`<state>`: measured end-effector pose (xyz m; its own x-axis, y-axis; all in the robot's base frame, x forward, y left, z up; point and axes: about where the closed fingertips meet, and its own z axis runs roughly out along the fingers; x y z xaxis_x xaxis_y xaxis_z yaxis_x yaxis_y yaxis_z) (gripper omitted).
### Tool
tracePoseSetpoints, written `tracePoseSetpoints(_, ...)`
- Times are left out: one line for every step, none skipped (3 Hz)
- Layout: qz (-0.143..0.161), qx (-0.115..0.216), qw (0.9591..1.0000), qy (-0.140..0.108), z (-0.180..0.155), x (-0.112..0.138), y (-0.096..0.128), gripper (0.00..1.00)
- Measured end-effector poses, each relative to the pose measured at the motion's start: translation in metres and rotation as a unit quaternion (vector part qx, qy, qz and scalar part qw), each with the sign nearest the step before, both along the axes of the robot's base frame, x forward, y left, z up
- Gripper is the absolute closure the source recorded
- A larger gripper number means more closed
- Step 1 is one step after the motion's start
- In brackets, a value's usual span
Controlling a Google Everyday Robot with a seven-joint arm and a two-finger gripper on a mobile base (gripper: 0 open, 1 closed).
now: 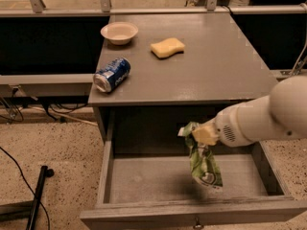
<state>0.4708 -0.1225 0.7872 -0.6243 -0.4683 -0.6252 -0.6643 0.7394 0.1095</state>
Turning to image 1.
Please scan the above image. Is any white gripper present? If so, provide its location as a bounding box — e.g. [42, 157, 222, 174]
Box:
[192, 103, 252, 148]

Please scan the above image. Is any green jalapeno chip bag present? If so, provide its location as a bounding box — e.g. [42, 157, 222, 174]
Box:
[177, 122, 223, 188]

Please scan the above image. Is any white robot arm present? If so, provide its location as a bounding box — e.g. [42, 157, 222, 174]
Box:
[192, 76, 307, 147]

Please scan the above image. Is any open grey wooden drawer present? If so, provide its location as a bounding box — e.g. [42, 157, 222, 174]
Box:
[81, 130, 307, 230]

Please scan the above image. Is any grey wooden cabinet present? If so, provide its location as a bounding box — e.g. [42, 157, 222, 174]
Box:
[88, 13, 277, 147]

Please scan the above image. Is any yellow sponge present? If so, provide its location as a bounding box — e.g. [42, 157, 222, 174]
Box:
[151, 37, 185, 58]

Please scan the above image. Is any blue soda can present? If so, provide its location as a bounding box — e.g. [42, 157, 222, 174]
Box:
[93, 57, 130, 93]

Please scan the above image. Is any white paper bowl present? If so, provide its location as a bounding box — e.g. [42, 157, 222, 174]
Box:
[101, 22, 138, 45]

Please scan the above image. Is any black stand leg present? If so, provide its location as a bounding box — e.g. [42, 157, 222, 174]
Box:
[0, 166, 54, 230]

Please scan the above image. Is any black floor cable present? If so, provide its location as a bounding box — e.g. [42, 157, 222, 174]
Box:
[0, 146, 51, 230]

